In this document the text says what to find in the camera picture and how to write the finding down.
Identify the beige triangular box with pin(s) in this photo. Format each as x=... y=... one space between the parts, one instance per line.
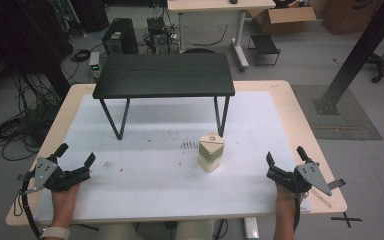
x=211 y=152

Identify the small black shelf table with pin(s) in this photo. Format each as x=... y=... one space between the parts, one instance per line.
x=164 y=75

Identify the black computer tower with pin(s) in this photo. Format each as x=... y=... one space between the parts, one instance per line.
x=120 y=36

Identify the black curtain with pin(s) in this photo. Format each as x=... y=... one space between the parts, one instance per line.
x=23 y=36

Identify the open computer case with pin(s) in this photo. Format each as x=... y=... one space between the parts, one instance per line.
x=159 y=36

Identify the white wristwatch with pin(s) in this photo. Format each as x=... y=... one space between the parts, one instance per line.
x=55 y=232

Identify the grey floor mat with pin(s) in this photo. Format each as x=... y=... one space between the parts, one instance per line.
x=343 y=123

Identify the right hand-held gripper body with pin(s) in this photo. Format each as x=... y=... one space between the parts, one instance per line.
x=301 y=178

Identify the grey power supply unit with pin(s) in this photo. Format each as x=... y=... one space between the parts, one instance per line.
x=94 y=65

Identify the white table mat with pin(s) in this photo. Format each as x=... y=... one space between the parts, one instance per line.
x=170 y=173

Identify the black metal post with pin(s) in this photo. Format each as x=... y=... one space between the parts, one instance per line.
x=360 y=53

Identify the white desk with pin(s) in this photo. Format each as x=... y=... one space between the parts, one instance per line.
x=220 y=6

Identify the open cardboard box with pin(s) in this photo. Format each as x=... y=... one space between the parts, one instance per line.
x=285 y=18

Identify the person's left hand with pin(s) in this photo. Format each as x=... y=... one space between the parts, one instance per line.
x=65 y=191

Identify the small black metal stool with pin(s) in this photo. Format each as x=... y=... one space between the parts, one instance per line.
x=264 y=45

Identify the brown cardboard box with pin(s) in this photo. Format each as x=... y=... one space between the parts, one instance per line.
x=351 y=15

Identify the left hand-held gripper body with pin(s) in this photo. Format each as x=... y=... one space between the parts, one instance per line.
x=51 y=175

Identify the person's right hand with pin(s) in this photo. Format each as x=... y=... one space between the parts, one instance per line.
x=286 y=194

